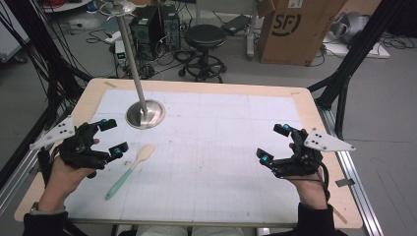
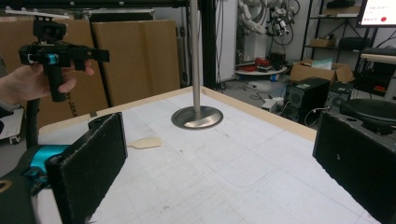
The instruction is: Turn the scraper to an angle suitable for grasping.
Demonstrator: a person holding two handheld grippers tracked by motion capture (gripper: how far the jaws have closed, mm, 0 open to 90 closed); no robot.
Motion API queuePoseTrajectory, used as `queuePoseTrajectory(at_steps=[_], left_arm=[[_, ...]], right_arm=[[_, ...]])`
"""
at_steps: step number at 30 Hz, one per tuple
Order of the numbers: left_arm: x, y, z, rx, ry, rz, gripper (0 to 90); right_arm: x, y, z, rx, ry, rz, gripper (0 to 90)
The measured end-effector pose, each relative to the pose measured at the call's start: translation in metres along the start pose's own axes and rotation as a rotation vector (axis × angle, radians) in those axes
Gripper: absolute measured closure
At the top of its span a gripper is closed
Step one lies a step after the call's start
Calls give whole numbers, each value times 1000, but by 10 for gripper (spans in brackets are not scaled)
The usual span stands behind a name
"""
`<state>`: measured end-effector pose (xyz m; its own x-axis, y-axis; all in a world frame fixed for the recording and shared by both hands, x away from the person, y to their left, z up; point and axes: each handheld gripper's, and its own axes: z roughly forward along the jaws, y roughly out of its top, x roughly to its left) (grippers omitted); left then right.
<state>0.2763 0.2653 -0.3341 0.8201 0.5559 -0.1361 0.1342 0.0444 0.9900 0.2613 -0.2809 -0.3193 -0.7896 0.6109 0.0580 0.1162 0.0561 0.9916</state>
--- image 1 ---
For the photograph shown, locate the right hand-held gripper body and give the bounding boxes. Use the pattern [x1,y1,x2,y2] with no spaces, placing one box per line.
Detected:
[270,127,357,179]

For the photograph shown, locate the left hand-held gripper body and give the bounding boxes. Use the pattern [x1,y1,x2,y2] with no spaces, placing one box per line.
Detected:
[29,115,111,170]

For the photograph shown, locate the person's right hand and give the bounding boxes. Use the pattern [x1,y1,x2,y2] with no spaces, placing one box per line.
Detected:
[284,170,329,210]

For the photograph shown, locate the person's left hand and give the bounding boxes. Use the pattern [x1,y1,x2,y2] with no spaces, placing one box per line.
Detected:
[38,137,101,212]

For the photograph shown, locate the metal stand with round base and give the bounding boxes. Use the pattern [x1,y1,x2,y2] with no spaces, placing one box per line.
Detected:
[97,0,167,131]

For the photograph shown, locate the grey tape strip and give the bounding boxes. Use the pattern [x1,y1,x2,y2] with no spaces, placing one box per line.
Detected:
[334,178,356,188]

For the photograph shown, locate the white gridded mat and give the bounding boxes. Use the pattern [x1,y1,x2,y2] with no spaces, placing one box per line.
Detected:
[63,88,303,224]

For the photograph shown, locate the grey wristwatch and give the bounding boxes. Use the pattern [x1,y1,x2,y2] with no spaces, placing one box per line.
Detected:
[30,202,67,216]

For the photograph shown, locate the small white power supply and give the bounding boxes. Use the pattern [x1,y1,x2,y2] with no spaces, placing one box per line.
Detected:
[114,39,128,67]

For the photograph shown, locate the white power strip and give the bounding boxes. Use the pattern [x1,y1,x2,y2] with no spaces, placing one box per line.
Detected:
[103,30,123,45]

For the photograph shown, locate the large cardboard box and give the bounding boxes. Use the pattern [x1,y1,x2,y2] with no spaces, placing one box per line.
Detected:
[256,0,349,67]

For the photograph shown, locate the large black computer tower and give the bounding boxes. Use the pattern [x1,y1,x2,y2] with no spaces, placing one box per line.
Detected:
[129,5,162,62]

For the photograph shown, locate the person's legs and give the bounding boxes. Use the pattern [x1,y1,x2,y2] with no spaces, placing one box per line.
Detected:
[135,224,246,236]

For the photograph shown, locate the white floor board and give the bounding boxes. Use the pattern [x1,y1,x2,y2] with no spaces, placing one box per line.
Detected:
[322,33,391,60]

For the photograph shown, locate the black flat device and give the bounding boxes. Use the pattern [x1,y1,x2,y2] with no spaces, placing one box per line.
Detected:
[220,14,253,36]

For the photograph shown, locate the slim black computer tower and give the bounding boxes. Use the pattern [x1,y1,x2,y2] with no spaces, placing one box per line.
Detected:
[158,4,182,52]

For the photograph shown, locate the black round stool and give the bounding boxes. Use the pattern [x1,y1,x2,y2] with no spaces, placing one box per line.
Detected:
[177,24,228,84]

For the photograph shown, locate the grey rounded machine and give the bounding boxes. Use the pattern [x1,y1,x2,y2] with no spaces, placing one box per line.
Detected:
[329,11,371,44]

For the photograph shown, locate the wooden spoon with green handle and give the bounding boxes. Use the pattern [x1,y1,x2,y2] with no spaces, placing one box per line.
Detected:
[104,144,157,201]

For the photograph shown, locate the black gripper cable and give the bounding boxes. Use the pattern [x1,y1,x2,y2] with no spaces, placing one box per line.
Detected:
[314,159,331,202]

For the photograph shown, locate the aluminium rail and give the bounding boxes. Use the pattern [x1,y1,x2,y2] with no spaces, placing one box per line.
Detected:
[0,148,42,217]
[317,106,386,236]

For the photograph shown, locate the black metal frame strut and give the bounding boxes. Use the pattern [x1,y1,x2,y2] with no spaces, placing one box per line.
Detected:
[307,0,409,141]
[0,0,93,191]

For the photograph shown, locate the white metal post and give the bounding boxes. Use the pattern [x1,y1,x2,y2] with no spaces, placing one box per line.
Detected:
[245,0,258,61]

